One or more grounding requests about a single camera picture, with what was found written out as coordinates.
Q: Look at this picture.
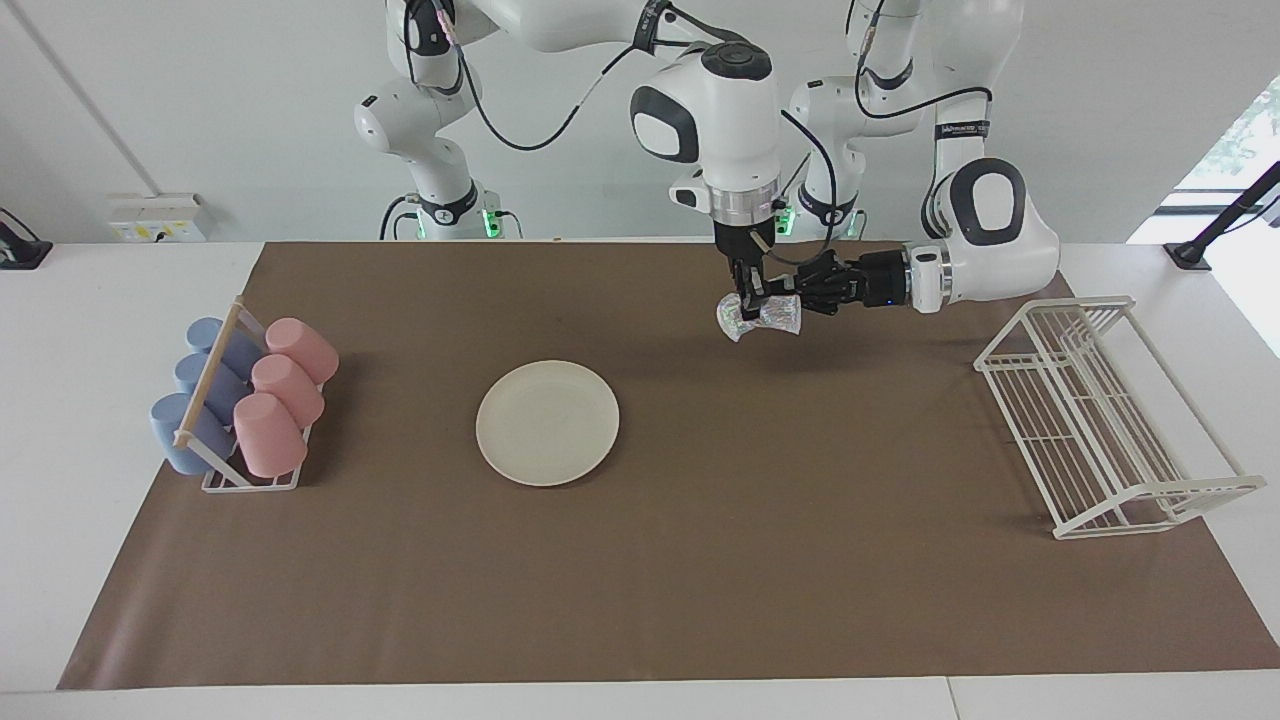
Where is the patterned cleaning cloth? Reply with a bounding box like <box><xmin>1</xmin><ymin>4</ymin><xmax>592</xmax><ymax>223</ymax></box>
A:
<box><xmin>715</xmin><ymin>291</ymin><xmax>805</xmax><ymax>345</ymax></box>

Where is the round cream plate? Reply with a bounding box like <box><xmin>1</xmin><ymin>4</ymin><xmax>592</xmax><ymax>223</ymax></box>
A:
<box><xmin>475</xmin><ymin>360</ymin><xmax>621</xmax><ymax>488</ymax></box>

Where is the brown table mat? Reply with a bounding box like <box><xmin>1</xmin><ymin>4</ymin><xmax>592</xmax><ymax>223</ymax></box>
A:
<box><xmin>57</xmin><ymin>240</ymin><xmax>1280</xmax><ymax>691</ymax></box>

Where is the pink plastic cup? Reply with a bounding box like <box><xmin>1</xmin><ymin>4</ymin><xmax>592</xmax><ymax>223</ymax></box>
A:
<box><xmin>265</xmin><ymin>318</ymin><xmax>340</xmax><ymax>386</ymax></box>
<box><xmin>251</xmin><ymin>354</ymin><xmax>327</xmax><ymax>429</ymax></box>
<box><xmin>233</xmin><ymin>392</ymin><xmax>309</xmax><ymax>479</ymax></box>

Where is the blue plastic cup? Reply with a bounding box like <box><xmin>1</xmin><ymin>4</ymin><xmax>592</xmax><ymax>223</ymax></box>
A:
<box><xmin>150</xmin><ymin>393</ymin><xmax>237</xmax><ymax>475</ymax></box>
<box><xmin>186</xmin><ymin>318</ymin><xmax>264</xmax><ymax>377</ymax></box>
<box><xmin>174</xmin><ymin>352</ymin><xmax>252</xmax><ymax>422</ymax></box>

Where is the black table clamp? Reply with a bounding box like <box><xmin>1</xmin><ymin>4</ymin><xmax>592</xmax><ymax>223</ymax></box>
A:
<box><xmin>0</xmin><ymin>207</ymin><xmax>54</xmax><ymax>271</ymax></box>

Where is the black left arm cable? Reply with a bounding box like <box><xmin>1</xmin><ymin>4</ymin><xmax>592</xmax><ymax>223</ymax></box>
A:
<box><xmin>848</xmin><ymin>0</ymin><xmax>993</xmax><ymax>121</ymax></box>

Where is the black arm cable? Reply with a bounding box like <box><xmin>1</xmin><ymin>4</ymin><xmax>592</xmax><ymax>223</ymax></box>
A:
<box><xmin>848</xmin><ymin>0</ymin><xmax>993</xmax><ymax>121</ymax></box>
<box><xmin>400</xmin><ymin>0</ymin><xmax>839</xmax><ymax>266</ymax></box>

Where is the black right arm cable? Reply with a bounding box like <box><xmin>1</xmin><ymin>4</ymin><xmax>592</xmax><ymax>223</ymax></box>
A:
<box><xmin>400</xmin><ymin>0</ymin><xmax>839</xmax><ymax>266</ymax></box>

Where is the white wire dish rack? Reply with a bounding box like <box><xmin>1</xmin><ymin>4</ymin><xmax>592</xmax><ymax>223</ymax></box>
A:
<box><xmin>974</xmin><ymin>295</ymin><xmax>1267</xmax><ymax>541</ymax></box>

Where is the black base cable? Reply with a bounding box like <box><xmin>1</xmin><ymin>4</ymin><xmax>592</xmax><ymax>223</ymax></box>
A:
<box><xmin>378</xmin><ymin>193</ymin><xmax>416</xmax><ymax>242</ymax></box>

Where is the white wire cup rack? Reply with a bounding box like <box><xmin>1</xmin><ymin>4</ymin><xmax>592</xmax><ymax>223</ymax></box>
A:
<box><xmin>173</xmin><ymin>296</ymin><xmax>327</xmax><ymax>493</ymax></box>

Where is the white wall socket box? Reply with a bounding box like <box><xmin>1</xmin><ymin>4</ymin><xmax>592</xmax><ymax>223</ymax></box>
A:
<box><xmin>108</xmin><ymin>193</ymin><xmax>210</xmax><ymax>244</ymax></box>

